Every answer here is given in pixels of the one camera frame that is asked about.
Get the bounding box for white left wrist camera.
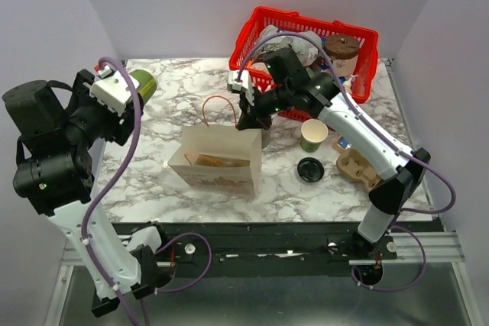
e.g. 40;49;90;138
89;72;133;116

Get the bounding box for black mounting base rail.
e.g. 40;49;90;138
134;222;397;279

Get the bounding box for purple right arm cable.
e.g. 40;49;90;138
236;31;456;292

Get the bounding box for red plastic shopping basket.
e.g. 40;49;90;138
228;5;380;121

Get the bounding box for cream printed paper bag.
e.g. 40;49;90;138
168;116;262;199

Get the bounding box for brown cardboard cup carrier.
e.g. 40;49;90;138
336;148;383;192

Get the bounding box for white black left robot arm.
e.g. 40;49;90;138
2;66;170;317

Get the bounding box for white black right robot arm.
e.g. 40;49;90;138
227;48;431;259

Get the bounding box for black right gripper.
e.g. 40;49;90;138
236;84;292;131

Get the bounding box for blue yellow card packet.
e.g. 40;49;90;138
332;136;351;153

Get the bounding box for grey straw holder cup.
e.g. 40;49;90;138
261;128;271;149

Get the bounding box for brown lidded white tub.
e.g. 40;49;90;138
324;34;360;77

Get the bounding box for dark printed paper cup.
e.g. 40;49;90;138
251;43;282;64

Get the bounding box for green paper coffee cup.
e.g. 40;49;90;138
129;69;157;105

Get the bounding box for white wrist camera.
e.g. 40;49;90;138
89;72;133;116
227;70;254;105

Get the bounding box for white pump bottle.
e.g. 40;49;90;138
340;74;358;95

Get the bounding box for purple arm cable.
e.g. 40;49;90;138
82;56;213;326
236;31;456;292

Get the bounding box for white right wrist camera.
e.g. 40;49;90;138
227;70;254;105

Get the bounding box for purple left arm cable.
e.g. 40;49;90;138
82;56;213;326

